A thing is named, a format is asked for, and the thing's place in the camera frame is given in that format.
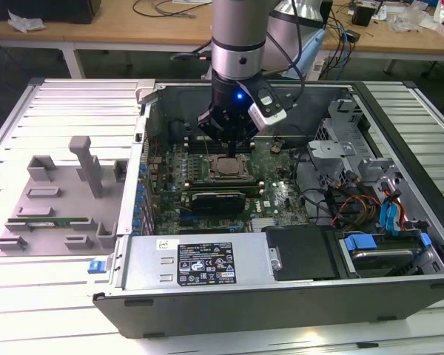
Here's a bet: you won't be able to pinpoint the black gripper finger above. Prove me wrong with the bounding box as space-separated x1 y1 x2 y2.
232 127 263 158
198 109 233 158

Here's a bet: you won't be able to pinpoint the square CPU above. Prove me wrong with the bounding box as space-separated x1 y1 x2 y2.
213 158 246 178

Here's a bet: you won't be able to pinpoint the metal socket cover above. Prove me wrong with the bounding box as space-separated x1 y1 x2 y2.
206 153 253 182

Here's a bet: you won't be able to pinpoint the CPU socket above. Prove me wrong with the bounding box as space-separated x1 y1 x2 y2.
205 152 253 183

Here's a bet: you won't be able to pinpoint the black RAM slot bank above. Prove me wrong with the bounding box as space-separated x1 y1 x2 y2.
184 133 255 155
184 178 264 192

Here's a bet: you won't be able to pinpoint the green motherboard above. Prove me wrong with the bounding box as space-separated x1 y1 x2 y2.
142 138 312 236

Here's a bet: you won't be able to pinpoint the black graphics card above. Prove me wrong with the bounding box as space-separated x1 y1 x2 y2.
188 190 247 214

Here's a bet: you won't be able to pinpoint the silver drive cage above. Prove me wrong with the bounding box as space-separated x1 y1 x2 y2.
306 92 406 193

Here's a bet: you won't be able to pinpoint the silver chipset heatsink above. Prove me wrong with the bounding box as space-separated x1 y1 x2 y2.
249 217 279 233

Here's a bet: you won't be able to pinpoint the tall black box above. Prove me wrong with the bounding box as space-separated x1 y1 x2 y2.
321 0 334 42

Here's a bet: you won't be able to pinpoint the wooden desk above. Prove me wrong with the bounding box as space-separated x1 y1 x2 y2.
0 0 444 81

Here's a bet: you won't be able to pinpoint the grey power supply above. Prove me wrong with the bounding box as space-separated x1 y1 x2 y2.
120 234 282 291

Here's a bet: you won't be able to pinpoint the small black cube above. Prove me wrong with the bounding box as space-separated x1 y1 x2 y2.
351 3 374 27

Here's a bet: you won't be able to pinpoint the hard disk in blue carrier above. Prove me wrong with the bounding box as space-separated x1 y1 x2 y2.
338 231 432 278

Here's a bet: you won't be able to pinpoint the black open PC case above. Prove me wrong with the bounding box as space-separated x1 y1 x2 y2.
84 79 444 339

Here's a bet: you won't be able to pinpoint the grey parts rack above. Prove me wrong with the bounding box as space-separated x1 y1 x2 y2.
0 135 130 258

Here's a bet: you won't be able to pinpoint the green RAM stick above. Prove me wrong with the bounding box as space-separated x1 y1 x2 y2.
7 217 90 226

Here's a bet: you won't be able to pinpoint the clear plastic bags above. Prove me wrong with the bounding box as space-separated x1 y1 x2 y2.
390 3 436 34

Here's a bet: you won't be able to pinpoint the wide black case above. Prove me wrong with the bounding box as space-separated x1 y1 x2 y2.
0 0 103 25

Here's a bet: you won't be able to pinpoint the white crumpled paper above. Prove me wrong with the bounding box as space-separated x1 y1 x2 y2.
7 9 46 34

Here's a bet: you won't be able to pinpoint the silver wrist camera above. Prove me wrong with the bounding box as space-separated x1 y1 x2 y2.
246 85 288 130

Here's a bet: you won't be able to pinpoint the black camera cable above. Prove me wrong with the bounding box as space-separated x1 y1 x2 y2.
280 0 306 110
169 38 212 62

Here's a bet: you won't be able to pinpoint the blue network cable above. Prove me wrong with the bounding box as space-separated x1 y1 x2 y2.
338 20 352 81

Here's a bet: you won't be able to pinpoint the orange and yellow wire bundle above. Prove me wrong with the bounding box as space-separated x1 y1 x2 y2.
332 194 382 227

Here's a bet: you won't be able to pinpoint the blue flat data wire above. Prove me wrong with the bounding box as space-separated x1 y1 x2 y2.
377 187 406 237

